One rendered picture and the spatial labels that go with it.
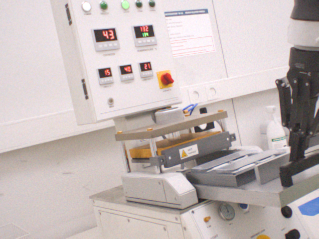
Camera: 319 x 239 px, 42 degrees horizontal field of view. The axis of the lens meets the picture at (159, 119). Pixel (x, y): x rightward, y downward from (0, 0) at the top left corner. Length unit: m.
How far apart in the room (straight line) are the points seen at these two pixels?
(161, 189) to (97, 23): 0.53
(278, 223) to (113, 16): 0.74
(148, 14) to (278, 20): 1.19
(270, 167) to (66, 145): 0.92
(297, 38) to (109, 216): 0.74
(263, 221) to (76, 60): 0.67
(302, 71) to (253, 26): 1.44
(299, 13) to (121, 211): 0.70
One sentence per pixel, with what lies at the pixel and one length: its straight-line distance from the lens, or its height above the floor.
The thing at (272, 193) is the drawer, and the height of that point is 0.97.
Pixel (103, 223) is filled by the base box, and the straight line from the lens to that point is 1.29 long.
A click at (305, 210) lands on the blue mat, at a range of 1.38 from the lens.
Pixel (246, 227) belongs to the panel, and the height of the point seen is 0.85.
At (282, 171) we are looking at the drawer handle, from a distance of 0.82.
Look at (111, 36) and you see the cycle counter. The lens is 1.24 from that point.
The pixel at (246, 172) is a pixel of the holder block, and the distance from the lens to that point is 0.90.
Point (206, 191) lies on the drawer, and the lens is 0.94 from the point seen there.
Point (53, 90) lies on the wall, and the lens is 1.60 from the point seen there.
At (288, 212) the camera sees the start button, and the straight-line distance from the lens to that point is 1.11.
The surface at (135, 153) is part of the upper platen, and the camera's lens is 1.15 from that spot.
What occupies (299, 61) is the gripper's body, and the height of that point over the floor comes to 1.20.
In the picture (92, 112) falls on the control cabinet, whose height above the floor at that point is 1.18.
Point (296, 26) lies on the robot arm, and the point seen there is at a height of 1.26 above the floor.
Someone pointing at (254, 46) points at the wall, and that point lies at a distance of 2.22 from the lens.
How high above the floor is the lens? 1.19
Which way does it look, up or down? 3 degrees down
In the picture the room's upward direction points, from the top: 12 degrees counter-clockwise
